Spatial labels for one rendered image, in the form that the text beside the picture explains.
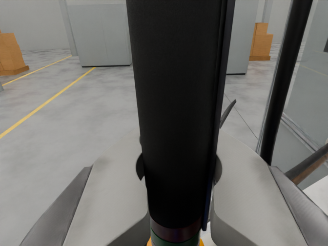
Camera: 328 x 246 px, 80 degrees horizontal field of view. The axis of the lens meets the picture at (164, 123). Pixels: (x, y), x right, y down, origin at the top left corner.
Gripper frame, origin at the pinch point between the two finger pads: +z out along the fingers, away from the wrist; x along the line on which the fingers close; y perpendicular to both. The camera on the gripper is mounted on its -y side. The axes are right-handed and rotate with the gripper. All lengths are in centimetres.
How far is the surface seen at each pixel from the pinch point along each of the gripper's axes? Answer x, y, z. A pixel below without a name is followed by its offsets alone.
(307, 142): 71, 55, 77
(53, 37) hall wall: -680, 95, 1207
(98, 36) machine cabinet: -245, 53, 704
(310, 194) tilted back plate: 31.2, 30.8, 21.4
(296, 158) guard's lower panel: 70, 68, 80
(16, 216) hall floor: -145, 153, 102
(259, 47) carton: 320, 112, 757
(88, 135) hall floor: -129, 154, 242
